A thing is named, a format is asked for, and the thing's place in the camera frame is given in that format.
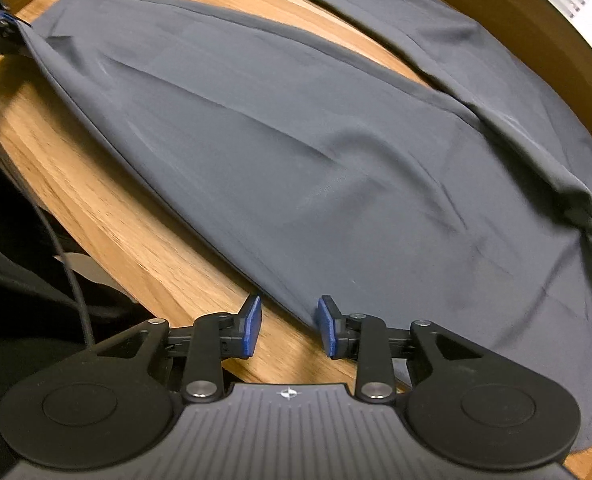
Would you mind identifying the black cable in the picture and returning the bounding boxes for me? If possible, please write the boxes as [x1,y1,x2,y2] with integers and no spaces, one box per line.
[0,104,96,350]

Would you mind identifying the grey trousers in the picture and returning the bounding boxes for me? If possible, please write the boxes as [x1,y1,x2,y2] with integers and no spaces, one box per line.
[21,0,592,448]

